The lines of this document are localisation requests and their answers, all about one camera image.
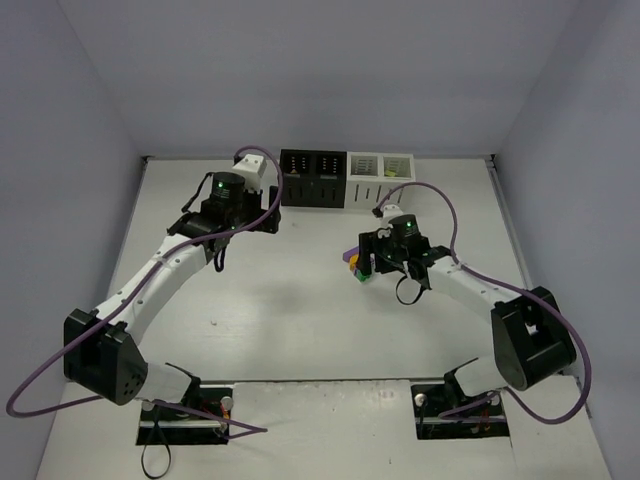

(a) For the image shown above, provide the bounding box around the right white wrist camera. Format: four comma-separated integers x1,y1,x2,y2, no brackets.
372,204,404,222

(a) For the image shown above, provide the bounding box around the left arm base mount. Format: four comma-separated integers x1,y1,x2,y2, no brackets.
135,379,236,446

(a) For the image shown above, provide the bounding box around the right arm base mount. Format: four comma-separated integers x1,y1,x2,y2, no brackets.
410,356,510,441

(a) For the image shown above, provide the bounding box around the yellow curved lego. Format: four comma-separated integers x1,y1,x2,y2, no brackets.
348,255,359,270

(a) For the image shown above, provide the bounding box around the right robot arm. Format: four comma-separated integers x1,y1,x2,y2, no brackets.
355,214,577,404

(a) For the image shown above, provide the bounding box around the white slotted double container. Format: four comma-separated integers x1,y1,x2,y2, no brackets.
344,152,416,210

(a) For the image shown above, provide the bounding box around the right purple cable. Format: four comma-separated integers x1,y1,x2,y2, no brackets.
374,183,593,425

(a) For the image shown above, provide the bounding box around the dark green lego piece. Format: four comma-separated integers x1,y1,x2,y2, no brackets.
353,268,373,283

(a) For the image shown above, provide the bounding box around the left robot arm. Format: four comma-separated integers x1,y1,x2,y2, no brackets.
63,172,282,405

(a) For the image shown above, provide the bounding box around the black slotted double container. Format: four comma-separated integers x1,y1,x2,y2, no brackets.
280,149,347,209

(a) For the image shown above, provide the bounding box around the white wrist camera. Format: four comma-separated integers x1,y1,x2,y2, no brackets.
372,204,404,222
232,154,266,193

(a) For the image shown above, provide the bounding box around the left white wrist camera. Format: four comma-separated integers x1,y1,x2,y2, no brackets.
232,154,266,193

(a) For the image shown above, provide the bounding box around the purple curved lego top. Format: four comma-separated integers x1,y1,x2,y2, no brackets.
342,247,359,263

